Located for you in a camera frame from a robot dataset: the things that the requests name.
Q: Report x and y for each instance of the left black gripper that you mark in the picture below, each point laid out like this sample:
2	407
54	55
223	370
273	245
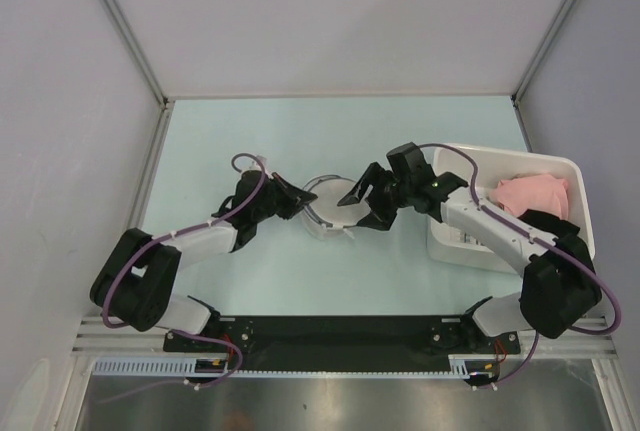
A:
289	209

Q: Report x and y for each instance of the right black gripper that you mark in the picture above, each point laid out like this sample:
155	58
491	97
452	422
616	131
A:
380	218

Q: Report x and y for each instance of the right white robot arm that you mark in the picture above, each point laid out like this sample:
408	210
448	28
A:
559	283

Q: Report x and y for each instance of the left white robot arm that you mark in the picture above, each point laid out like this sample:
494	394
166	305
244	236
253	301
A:
135	287

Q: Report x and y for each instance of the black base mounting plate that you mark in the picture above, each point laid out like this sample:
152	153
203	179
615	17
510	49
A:
358	342

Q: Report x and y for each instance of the pink garment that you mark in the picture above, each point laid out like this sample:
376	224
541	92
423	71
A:
542	192

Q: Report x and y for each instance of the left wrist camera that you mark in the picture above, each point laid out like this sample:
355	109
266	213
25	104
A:
257	163

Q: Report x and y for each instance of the white slotted cable duct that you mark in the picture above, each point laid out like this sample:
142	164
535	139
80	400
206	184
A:
209	368

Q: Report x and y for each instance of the left aluminium frame post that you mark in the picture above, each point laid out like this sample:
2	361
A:
132	46

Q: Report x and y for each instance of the aluminium frame post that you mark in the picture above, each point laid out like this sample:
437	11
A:
550	35
132	46

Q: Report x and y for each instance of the right aluminium frame post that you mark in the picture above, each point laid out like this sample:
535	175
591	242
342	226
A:
550	35

